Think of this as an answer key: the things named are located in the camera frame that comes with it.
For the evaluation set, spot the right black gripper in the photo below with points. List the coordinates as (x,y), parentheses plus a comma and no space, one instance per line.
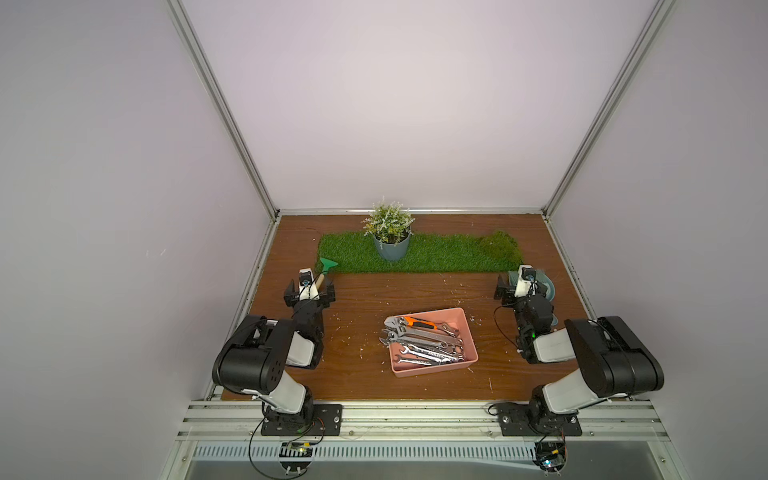
(501,288)

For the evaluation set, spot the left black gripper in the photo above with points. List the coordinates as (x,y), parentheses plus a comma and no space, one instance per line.
(291,294)

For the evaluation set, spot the pink plastic storage box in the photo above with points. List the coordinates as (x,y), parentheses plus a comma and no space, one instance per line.
(411,360)

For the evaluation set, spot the large silver combination wrench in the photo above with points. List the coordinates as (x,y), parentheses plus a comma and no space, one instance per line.
(406,335)

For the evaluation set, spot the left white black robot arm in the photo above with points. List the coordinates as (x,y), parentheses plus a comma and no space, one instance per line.
(254,359)

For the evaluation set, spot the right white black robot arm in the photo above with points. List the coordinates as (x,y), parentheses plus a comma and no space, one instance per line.
(612,360)

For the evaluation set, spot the orange black adjustable wrench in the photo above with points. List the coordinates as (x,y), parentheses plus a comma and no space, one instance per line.
(413,322)

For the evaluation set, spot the teal dustpan with brush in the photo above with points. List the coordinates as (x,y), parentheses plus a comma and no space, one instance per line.
(544,285)

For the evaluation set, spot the green artificial grass mat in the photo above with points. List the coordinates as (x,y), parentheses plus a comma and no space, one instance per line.
(356,253)

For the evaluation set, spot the potted plant in grey pot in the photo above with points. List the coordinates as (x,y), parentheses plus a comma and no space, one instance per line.
(390,226)

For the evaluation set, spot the left controller board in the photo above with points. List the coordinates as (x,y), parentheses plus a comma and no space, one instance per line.
(295,457)

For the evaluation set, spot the controller board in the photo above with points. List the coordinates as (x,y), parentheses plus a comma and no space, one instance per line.
(295,457)
(550,457)

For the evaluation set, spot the right controller board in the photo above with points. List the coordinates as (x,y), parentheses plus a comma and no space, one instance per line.
(550,457)

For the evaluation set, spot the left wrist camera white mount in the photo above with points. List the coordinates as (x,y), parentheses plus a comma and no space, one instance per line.
(307,290)

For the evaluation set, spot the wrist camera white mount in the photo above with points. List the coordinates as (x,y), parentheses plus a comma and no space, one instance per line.
(526,281)
(307,290)

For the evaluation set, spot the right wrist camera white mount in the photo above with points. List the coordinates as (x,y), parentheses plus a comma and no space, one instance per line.
(526,281)

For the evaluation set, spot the green hand shovel wooden handle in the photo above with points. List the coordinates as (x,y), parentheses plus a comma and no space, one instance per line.
(326,266)

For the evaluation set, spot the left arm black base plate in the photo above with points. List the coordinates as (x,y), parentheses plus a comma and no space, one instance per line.
(316,420)

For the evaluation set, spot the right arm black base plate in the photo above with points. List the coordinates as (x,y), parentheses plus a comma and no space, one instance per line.
(523,420)

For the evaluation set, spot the aluminium frame rail front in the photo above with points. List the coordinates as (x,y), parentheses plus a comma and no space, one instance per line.
(421,421)

